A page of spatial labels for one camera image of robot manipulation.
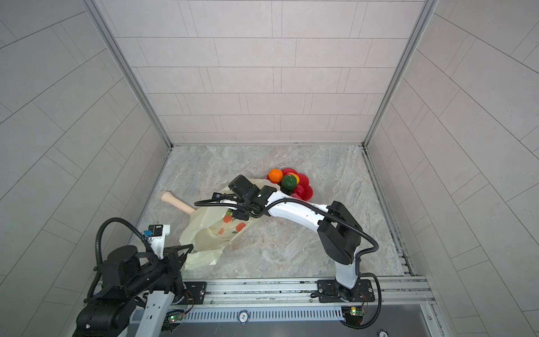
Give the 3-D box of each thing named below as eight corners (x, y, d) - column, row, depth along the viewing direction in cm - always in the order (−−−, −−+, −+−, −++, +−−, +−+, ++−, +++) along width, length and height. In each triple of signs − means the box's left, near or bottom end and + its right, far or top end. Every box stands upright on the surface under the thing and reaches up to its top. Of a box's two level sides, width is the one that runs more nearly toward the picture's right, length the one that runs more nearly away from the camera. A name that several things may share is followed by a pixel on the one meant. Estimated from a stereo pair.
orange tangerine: (268, 182, 103) (268, 172, 97) (274, 177, 105) (274, 167, 99) (278, 189, 100) (278, 180, 94) (284, 183, 103) (284, 173, 96)
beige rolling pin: (160, 199, 96) (156, 195, 94) (166, 193, 99) (163, 189, 96) (191, 215, 92) (189, 211, 89) (197, 208, 94) (194, 204, 91)
